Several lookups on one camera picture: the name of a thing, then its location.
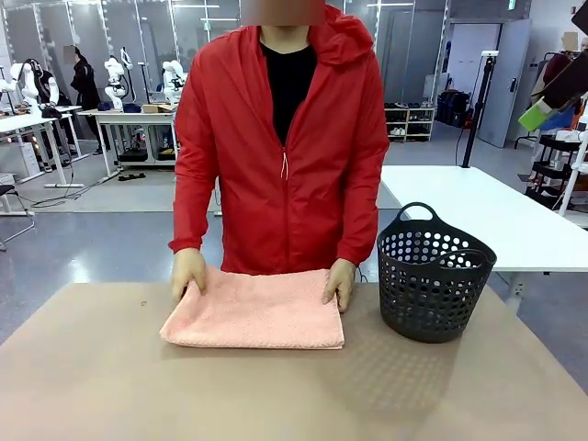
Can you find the pink terry towel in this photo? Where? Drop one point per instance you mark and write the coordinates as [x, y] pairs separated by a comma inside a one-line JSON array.
[[257, 312]]

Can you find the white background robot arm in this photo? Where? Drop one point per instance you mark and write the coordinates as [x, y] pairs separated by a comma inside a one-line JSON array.
[[115, 82], [173, 80], [23, 82]]

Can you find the person's left forearm red sleeve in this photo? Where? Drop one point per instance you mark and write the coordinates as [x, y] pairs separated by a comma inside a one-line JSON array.
[[360, 220]]

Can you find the person's right forearm red sleeve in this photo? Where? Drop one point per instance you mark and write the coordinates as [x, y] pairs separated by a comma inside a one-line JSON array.
[[193, 216]]

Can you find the person's left gloved hand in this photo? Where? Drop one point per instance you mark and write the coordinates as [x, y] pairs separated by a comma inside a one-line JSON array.
[[341, 280]]

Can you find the person's right gloved hand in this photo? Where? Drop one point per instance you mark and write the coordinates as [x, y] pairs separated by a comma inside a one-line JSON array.
[[189, 268]]

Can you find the blue hanging bag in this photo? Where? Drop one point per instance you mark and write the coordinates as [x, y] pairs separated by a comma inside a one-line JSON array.
[[558, 120]]

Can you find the grey open door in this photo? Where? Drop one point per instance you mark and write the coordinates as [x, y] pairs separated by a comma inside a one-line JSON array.
[[503, 87]]

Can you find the dark red hanging coat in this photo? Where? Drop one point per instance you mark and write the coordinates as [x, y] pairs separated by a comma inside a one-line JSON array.
[[551, 69]]

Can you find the black utility cart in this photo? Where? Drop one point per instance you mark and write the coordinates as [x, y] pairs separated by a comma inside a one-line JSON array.
[[553, 161]]

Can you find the black tripod pole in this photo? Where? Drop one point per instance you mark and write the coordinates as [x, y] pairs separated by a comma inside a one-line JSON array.
[[473, 128]]

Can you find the black luggage bags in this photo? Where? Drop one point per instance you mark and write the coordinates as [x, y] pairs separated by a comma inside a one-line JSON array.
[[452, 108]]

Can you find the large white table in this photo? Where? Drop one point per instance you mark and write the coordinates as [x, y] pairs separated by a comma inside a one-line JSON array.
[[482, 216]]

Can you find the wooden shoe rack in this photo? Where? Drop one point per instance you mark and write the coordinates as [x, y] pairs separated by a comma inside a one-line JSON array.
[[411, 124]]

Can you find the red hooded zip jacket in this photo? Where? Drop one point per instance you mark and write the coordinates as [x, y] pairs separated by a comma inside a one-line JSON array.
[[331, 138]]

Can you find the black perforated laundry basket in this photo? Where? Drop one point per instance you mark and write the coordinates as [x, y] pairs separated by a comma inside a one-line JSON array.
[[427, 303]]

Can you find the black t-shirt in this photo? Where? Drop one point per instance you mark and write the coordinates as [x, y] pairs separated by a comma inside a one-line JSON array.
[[289, 87]]

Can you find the flat cardboard box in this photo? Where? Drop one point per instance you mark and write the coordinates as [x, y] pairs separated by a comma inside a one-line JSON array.
[[158, 108]]

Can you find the white desk with robots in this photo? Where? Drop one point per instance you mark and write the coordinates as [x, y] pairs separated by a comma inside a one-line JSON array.
[[133, 118]]

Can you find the person in black clothing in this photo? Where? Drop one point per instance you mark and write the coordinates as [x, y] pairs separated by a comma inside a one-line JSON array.
[[85, 87]]

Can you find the person in varsity jacket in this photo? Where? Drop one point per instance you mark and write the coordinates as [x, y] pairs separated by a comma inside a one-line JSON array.
[[46, 85]]

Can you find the grey metal chair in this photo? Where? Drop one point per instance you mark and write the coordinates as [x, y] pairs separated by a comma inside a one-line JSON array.
[[11, 202]]

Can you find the white metal stand frame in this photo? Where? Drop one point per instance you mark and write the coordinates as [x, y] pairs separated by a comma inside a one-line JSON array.
[[580, 156]]

